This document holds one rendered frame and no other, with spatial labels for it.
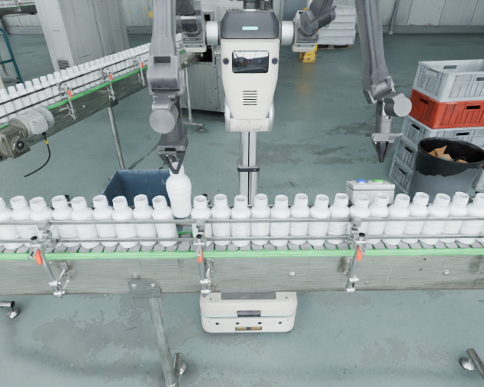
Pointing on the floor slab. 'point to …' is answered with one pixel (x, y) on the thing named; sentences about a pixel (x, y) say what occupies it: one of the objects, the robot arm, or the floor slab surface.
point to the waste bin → (445, 167)
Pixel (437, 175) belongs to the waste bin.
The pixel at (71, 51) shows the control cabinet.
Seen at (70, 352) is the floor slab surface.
